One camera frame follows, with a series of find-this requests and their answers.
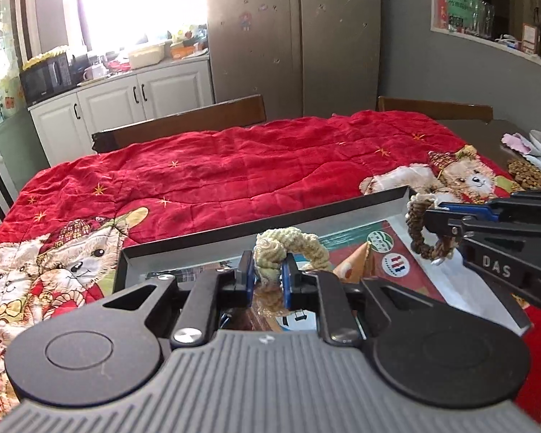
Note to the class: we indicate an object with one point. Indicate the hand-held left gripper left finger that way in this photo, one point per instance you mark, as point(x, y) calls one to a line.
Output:
point(247, 279)

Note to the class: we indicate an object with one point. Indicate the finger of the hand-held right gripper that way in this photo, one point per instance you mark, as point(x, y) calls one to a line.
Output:
point(464, 208)
point(437, 225)

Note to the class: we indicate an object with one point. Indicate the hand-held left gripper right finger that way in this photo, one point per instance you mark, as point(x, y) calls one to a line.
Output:
point(287, 286)

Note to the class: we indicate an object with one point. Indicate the brown crochet scrunchie white trim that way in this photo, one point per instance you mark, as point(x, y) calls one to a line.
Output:
point(417, 230)

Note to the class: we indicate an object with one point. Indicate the cream crochet scrunchie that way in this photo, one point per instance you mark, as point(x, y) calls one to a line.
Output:
point(297, 243)

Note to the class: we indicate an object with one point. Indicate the shallow black cardboard box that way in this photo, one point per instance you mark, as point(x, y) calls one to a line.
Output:
point(185, 243)

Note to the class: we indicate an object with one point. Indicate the orange triangular snack packet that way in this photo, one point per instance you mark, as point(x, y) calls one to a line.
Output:
point(356, 266)

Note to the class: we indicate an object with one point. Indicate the brown woven coaster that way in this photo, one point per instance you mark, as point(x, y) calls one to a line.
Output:
point(529, 175)

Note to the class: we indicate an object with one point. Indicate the pink cloth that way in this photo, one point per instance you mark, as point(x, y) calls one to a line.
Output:
point(516, 142)

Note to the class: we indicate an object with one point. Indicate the brown wooden chair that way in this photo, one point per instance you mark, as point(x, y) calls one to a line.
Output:
point(433, 109)

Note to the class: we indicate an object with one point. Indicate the red bear printed blanket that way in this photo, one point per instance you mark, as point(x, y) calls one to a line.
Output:
point(207, 176)

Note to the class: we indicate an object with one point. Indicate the dark wooden chair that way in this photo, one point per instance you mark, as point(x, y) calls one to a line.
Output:
point(185, 121)

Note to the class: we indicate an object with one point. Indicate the small red framed card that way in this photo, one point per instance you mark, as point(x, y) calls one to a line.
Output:
point(529, 38)

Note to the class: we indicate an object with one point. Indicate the clear drinking glasses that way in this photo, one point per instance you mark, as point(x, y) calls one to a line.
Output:
point(482, 20)

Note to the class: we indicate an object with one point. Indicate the white kitchen cabinet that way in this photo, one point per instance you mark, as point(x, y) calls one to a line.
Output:
point(130, 99)

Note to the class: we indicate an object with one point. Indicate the steel double door fridge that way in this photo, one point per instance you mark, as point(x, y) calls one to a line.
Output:
point(297, 40)

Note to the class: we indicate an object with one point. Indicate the orange food container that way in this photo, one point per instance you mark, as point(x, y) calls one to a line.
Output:
point(187, 50)

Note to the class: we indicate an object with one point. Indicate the cream plastic container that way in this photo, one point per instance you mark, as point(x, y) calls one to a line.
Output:
point(146, 57)

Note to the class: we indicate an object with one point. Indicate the cartoon fridge sticker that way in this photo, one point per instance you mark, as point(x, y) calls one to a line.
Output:
point(245, 21)

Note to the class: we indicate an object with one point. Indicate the white mug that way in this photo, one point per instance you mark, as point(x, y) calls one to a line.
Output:
point(92, 73)

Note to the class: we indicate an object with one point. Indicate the black microwave oven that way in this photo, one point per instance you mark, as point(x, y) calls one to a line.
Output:
point(43, 79)

